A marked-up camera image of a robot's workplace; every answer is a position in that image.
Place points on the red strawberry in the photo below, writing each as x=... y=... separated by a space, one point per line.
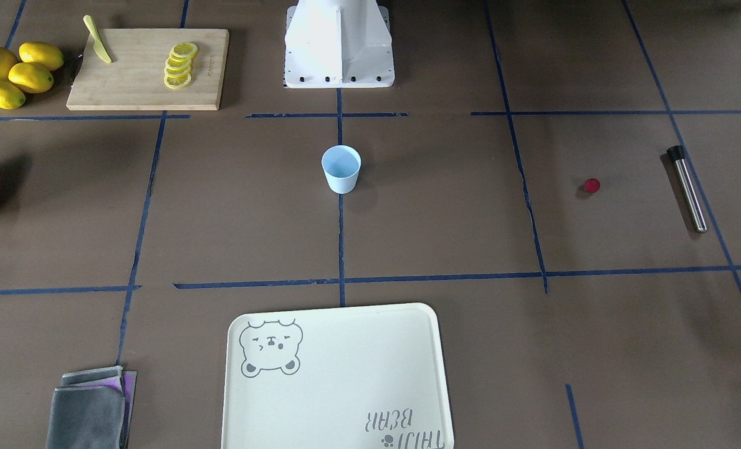
x=591 y=185

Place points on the light blue plastic cup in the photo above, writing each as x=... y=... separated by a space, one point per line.
x=341 y=165

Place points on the cream bear serving tray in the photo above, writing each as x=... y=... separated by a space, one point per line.
x=351 y=377

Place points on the lemon slices row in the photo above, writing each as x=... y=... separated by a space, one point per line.
x=178 y=69

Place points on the bamboo cutting board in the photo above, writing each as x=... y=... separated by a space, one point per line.
x=134 y=78

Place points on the steel muddler black tip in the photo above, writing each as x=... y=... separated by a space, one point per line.
x=677 y=155

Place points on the yellow-green plastic knife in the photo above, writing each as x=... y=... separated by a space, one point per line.
x=98 y=45

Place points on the grey folded cloth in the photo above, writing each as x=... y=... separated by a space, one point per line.
x=92 y=409

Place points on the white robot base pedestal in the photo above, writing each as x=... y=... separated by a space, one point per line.
x=338 y=45

